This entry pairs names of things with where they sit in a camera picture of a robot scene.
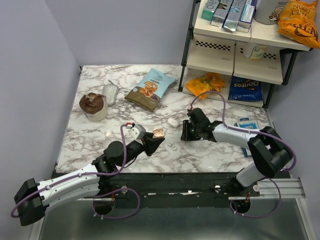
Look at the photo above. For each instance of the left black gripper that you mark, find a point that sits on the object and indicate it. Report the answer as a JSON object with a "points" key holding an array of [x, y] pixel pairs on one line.
{"points": [[150, 144]]}

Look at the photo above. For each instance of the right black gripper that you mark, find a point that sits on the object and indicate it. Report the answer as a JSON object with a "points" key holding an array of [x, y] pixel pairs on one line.
{"points": [[185, 134]]}

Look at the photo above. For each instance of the beige earbud charging case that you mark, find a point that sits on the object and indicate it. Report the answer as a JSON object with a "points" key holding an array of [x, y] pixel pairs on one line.
{"points": [[158, 132]]}

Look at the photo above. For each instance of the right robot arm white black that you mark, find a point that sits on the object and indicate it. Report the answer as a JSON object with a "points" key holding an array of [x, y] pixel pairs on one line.
{"points": [[269, 153]]}

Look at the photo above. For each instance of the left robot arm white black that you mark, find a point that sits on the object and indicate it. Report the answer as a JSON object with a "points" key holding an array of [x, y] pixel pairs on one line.
{"points": [[34, 198]]}

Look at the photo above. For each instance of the white earbud charging case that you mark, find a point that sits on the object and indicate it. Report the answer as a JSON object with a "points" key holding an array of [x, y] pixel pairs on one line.
{"points": [[173, 123]]}

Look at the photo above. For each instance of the beige earbud right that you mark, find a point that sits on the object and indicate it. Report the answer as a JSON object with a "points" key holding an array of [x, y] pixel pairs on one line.
{"points": [[174, 148]]}

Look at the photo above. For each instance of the blue cassava chips bag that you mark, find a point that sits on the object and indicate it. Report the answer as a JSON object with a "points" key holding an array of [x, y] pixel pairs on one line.
{"points": [[149, 91]]}

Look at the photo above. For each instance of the orange snack bag lower shelf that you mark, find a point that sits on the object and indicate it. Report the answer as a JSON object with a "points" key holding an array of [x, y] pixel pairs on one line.
{"points": [[208, 82]]}

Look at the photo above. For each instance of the blue white card packet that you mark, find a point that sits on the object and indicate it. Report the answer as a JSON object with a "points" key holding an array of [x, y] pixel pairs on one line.
{"points": [[247, 124]]}

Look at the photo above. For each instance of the brown paper wrapped cup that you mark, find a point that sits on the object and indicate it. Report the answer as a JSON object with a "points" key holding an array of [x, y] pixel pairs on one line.
{"points": [[94, 106]]}

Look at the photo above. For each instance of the blue Doritos bag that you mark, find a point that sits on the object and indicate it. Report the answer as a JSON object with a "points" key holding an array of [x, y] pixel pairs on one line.
{"points": [[244, 89]]}

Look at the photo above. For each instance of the white yellow cup on shelf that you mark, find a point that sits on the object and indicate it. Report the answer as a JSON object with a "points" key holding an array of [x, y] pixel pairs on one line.
{"points": [[254, 51]]}

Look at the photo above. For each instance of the teal toothpaste box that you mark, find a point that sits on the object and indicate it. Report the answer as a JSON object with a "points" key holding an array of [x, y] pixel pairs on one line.
{"points": [[209, 9]]}

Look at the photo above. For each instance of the silver toothpaste box middle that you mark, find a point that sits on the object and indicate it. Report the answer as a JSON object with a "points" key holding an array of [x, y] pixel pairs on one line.
{"points": [[234, 15]]}

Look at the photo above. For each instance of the silver toothpaste box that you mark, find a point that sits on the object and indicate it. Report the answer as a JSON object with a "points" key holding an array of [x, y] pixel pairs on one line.
{"points": [[234, 15], [221, 13]]}

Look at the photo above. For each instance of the blue white toothpaste box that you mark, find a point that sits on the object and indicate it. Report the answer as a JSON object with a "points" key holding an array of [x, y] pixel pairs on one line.
{"points": [[246, 17]]}

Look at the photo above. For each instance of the silver toothpaste box left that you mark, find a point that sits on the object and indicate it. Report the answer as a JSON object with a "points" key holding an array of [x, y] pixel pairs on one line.
{"points": [[221, 13]]}

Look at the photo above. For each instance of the white popcorn tub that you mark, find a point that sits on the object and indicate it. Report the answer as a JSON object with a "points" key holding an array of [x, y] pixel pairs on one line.
{"points": [[267, 12]]}

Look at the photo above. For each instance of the orange honey dijon chips bag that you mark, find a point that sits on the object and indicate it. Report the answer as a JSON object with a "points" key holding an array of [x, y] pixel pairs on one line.
{"points": [[297, 22]]}

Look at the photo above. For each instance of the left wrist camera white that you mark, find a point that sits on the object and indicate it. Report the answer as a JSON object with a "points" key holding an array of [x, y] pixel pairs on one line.
{"points": [[137, 131]]}

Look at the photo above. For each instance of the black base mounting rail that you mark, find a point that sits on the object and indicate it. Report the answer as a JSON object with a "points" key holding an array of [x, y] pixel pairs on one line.
{"points": [[174, 190]]}

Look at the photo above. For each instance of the black frame cream shelf unit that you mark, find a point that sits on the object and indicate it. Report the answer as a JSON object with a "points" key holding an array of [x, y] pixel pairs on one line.
{"points": [[211, 49]]}

